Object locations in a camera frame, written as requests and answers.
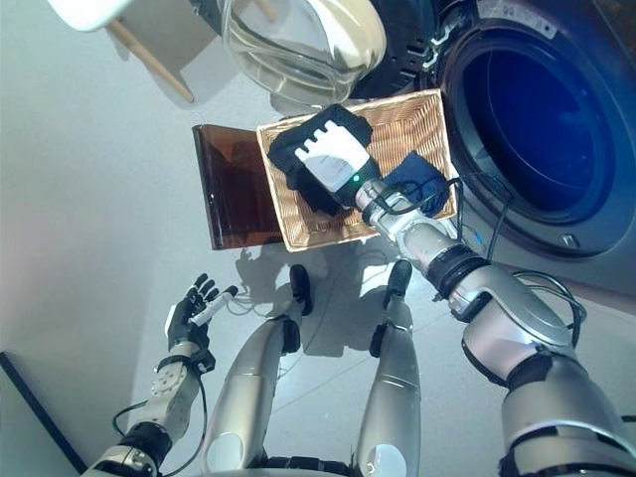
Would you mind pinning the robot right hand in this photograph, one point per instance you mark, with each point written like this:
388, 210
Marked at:
333, 159

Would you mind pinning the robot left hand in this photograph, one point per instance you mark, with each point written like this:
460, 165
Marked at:
186, 318

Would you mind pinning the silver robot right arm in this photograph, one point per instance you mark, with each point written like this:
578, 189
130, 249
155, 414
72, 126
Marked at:
507, 328

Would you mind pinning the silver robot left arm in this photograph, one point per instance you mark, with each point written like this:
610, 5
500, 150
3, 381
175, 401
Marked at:
174, 392

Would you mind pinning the grey front-load washing machine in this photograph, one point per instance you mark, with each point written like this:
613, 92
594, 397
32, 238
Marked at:
606, 208

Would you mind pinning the dark blue garment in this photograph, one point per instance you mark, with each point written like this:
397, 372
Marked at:
412, 171

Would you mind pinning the rectangular wicker laundry basket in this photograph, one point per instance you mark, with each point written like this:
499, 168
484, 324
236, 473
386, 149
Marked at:
407, 119

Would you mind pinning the round glass washer door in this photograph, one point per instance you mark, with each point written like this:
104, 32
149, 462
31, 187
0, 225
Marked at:
298, 54

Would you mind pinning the grey robot torso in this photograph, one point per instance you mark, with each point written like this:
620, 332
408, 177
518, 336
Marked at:
298, 467

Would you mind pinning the silver robot right leg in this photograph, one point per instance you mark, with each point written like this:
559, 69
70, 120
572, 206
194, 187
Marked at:
392, 377

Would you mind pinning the white chair with wooden legs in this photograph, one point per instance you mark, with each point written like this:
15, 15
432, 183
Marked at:
149, 45

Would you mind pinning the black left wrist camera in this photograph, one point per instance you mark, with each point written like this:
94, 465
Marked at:
204, 360

